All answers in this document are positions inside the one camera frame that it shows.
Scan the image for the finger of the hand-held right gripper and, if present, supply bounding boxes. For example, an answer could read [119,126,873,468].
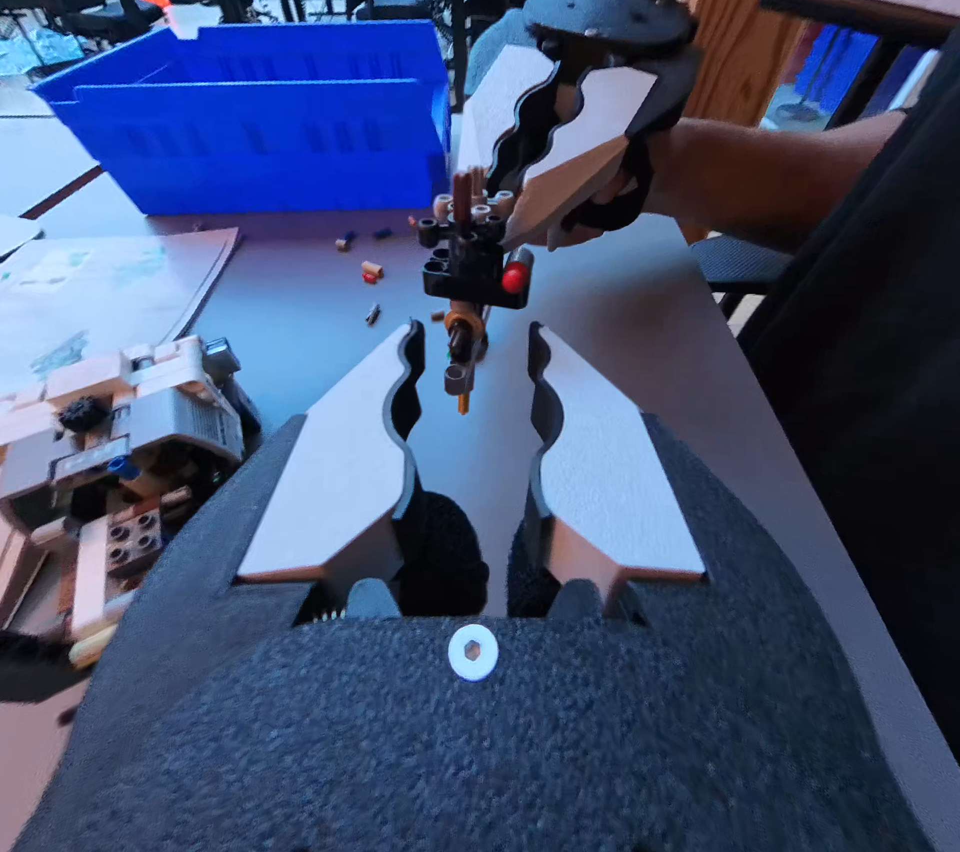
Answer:
[501,66,661,252]
[457,44,562,193]

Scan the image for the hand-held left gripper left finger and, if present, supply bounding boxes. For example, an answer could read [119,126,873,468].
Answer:
[236,318,427,583]

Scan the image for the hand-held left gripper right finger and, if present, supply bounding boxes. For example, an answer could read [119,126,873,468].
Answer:
[525,321,708,615]

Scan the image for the small black lego assembly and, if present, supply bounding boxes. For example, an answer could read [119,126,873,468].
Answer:
[416,164,537,418]

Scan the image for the person's right forearm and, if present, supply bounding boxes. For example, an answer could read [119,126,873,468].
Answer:
[643,108,912,253]

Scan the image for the partly built lego truck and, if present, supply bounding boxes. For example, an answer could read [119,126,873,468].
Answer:
[0,335,264,669]

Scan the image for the scattered loose lego pieces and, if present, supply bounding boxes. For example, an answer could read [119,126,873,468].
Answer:
[333,215,447,328]

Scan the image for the lego instruction booklet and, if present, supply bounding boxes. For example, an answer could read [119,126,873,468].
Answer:
[0,227,243,403]

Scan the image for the person's right hand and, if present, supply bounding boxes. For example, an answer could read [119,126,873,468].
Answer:
[546,161,644,252]

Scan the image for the wooden pillar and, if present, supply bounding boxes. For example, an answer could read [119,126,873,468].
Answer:
[675,0,811,246]

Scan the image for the black office chair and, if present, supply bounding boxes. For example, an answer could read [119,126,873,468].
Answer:
[690,236,796,322]

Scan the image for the blue plastic bin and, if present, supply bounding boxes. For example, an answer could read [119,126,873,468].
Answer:
[30,20,444,111]
[51,78,453,217]

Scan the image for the stack of blue crates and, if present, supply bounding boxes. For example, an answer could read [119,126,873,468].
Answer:
[798,23,880,111]

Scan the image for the person's dark sweater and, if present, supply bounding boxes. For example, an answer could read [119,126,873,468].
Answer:
[738,31,960,756]

